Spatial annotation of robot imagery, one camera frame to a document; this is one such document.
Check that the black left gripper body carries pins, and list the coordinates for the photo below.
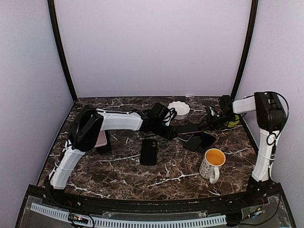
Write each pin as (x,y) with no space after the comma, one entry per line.
(164,133)

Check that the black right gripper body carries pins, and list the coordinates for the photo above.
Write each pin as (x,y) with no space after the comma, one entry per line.
(214,122)

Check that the pink phone dark screen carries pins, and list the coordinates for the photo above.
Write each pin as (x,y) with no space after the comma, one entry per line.
(185,132)

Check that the pink phone case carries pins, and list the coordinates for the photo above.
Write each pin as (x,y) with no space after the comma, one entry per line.
(101,139)

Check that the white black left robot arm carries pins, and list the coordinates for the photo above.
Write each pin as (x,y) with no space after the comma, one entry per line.
(92,123)

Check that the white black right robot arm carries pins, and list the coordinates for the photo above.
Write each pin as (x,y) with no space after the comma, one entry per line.
(272,112)

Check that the black phone in stack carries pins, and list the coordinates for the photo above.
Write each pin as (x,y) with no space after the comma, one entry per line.
(193,143)

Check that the green bowl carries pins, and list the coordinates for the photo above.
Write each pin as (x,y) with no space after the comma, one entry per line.
(232,124)

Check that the white scalloped bowl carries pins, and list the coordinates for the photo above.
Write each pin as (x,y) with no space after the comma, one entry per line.
(182,109)

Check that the white mug orange inside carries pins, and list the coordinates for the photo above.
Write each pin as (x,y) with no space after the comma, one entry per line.
(212,162)

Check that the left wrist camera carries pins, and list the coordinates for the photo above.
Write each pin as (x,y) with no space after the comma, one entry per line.
(161,114)

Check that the black front rail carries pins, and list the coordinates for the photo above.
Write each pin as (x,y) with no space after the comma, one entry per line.
(77,203)

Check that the white slotted cable duct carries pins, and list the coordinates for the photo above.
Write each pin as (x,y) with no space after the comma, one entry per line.
(127,220)

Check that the black right frame post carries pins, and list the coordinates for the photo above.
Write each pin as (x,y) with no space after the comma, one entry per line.
(246,48)

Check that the black frame post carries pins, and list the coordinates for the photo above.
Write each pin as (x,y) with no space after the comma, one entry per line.
(246,48)
(60,49)

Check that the black left frame post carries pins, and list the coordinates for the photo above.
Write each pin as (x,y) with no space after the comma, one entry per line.
(60,49)

